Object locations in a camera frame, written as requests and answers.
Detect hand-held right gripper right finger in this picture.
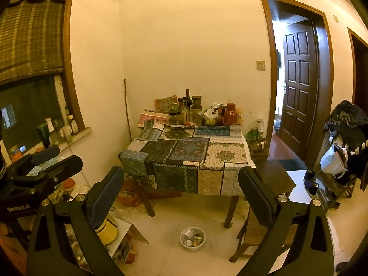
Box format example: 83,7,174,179
237,166,335,276

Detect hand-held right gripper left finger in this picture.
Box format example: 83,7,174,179
26,165,125,276

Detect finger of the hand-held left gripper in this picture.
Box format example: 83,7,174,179
14,154,84,188
30,145,61,166

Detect white plastic waste bin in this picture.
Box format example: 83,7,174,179
180,227,206,253

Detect dark green bottle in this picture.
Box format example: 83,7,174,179
37,123,51,149

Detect orange lidded jar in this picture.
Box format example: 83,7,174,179
61,178,76,192

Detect white capped bottle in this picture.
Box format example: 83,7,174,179
45,117,58,145

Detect red plastic bag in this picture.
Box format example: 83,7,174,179
120,187,145,208

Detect dark wooden stool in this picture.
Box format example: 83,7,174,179
256,158,297,198

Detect small wooden side table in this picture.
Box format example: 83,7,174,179
249,148,271,165

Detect small labelled bottle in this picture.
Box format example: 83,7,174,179
67,114,80,136

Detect white cardboard sheet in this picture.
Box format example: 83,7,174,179
109,218,150,263

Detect white flat board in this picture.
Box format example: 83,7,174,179
286,169,320,205

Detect gold lidded jar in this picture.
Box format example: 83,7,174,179
250,138,268,152

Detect dark doormat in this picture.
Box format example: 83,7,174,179
277,158,307,171

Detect wooden framed window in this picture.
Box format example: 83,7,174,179
0,0,93,162

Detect patchwork tablecloth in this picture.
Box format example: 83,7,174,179
118,119,257,196

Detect red thermos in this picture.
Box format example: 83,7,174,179
223,102,238,126

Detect white hanging bag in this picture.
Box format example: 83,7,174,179
320,143,349,178

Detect white labelled jar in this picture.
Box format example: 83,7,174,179
202,110,217,126

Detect thin wooden stick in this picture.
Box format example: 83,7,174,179
123,78,132,143

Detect wooden clothes rack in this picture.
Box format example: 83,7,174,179
319,138,357,211

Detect pink printed carton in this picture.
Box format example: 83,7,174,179
137,112,169,127

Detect large glass jar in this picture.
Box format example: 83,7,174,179
190,106,203,126

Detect clear labelled liquor bottle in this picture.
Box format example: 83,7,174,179
180,98,190,125

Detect black lidded glass jar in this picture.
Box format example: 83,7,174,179
168,110,182,126

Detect brown panelled door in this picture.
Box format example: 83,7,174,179
277,22,317,159

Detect floral patterned box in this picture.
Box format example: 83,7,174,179
154,95,178,113

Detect dark clothes pile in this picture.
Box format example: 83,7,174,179
323,100,368,185

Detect woven window blind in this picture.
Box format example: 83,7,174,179
0,0,70,79

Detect dark wooden door frame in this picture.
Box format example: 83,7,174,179
347,27,368,113

